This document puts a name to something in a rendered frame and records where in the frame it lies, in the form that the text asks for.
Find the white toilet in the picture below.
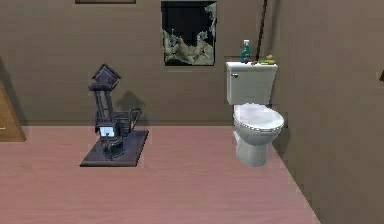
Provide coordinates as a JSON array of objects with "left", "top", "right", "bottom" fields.
[{"left": 225, "top": 60, "right": 286, "bottom": 168}]

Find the teal spray bottle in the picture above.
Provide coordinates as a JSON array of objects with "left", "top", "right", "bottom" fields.
[{"left": 240, "top": 39, "right": 252, "bottom": 64}]

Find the yellow green sponge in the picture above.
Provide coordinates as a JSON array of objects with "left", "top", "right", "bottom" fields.
[{"left": 258, "top": 54, "right": 277, "bottom": 66}]

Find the dark framed wall picture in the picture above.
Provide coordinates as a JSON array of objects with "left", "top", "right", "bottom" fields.
[{"left": 160, "top": 0, "right": 218, "bottom": 67}]

